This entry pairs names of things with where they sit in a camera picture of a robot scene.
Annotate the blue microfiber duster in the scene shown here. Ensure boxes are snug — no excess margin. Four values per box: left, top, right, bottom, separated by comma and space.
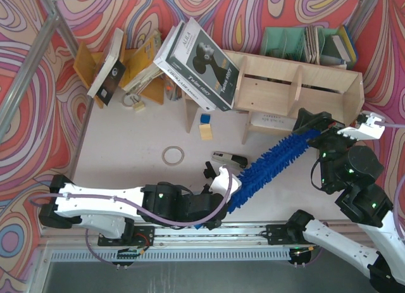
228, 129, 320, 213

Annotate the black cover book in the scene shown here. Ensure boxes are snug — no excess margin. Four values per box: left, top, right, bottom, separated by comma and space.
87, 28, 125, 106

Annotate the teal desk organizer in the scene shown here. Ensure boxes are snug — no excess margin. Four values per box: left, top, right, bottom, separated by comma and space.
260, 25, 351, 70

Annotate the blue bound notebook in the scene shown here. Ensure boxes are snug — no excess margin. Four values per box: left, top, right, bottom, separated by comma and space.
335, 25, 359, 69

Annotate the black aluminium rail base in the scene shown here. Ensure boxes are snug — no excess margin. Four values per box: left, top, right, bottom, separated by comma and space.
97, 223, 309, 248

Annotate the Twins story book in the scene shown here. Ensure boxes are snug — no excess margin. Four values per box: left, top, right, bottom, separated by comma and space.
166, 18, 239, 111

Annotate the beige tape roll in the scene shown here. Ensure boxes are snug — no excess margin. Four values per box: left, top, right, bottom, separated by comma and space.
161, 146, 185, 166

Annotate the light wooden bookshelf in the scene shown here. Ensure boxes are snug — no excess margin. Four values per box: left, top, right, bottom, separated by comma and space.
182, 49, 366, 145

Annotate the black plastic clip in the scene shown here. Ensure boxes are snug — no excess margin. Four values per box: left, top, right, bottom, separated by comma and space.
203, 161, 219, 181

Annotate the yellow books stack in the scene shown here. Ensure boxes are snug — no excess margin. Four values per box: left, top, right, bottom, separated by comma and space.
121, 30, 162, 94

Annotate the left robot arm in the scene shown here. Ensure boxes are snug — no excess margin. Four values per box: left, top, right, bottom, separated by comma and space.
39, 168, 240, 241

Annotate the blue eraser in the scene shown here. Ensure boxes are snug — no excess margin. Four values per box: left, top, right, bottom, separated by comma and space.
200, 113, 211, 125

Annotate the pens cup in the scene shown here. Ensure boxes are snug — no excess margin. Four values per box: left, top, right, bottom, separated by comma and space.
164, 75, 182, 101

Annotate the yellow wooden book stand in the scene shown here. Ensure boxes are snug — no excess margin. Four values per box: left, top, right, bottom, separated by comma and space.
73, 28, 164, 108

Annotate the white paperback book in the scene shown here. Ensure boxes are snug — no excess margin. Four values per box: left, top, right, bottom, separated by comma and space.
153, 20, 216, 111

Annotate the silver black stapler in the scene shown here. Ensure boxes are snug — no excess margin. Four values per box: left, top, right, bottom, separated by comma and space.
211, 151, 248, 170

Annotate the key ring with padlock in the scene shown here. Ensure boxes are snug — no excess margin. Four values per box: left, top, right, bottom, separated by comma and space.
121, 92, 146, 112

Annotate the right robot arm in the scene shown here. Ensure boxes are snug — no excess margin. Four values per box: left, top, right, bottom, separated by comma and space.
286, 108, 404, 292

